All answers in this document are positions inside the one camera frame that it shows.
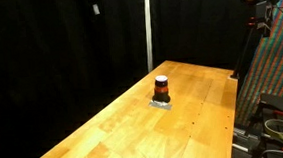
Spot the brown jar with white lid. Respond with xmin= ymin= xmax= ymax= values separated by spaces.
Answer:
xmin=152 ymin=74 xmax=171 ymax=104

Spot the white vertical pole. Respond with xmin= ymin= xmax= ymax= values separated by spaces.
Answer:
xmin=142 ymin=0 xmax=156 ymax=74

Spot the white tag on curtain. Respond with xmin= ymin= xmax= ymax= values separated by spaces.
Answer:
xmin=91 ymin=3 xmax=101 ymax=16

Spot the black curtain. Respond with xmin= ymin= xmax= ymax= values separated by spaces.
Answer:
xmin=0 ymin=0 xmax=271 ymax=158

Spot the black stand pole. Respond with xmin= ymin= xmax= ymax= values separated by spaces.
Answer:
xmin=226 ymin=25 xmax=261 ymax=81

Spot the yellowish masking tape roll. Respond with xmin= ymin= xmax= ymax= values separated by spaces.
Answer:
xmin=263 ymin=117 xmax=283 ymax=142

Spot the colourful striped cloth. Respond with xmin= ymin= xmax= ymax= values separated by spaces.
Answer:
xmin=227 ymin=0 xmax=283 ymax=127

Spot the aluminium rail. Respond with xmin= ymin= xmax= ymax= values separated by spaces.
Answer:
xmin=230 ymin=123 xmax=265 ymax=155

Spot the black clamp with orange handle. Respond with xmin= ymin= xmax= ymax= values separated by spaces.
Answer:
xmin=256 ymin=98 xmax=283 ymax=119
xmin=261 ymin=134 xmax=283 ymax=158

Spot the black camera on stand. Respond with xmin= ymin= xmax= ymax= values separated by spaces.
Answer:
xmin=244 ymin=0 xmax=277 ymax=39

